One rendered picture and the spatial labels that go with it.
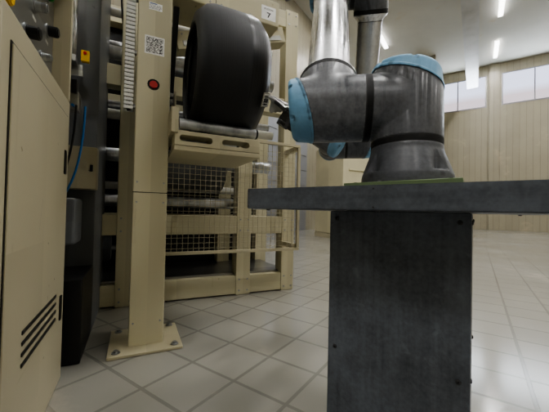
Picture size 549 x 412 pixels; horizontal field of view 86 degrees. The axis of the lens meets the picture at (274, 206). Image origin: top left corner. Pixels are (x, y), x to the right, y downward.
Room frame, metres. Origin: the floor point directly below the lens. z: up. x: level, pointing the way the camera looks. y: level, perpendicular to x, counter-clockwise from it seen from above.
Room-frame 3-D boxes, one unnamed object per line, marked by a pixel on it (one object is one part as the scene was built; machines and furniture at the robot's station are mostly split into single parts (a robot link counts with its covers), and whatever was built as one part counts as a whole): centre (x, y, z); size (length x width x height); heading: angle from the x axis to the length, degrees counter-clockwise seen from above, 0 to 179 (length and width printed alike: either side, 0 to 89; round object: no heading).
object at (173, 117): (1.30, 0.47, 0.90); 0.40 x 0.03 x 0.10; 25
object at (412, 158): (0.66, -0.29, 0.67); 0.19 x 0.19 x 0.10
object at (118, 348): (1.25, 0.53, 0.01); 0.27 x 0.27 x 0.02; 25
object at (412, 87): (0.67, -0.28, 0.80); 0.17 x 0.15 x 0.18; 79
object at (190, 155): (1.38, 0.31, 0.80); 0.37 x 0.36 x 0.02; 25
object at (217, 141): (1.25, 0.25, 0.83); 0.36 x 0.09 x 0.06; 115
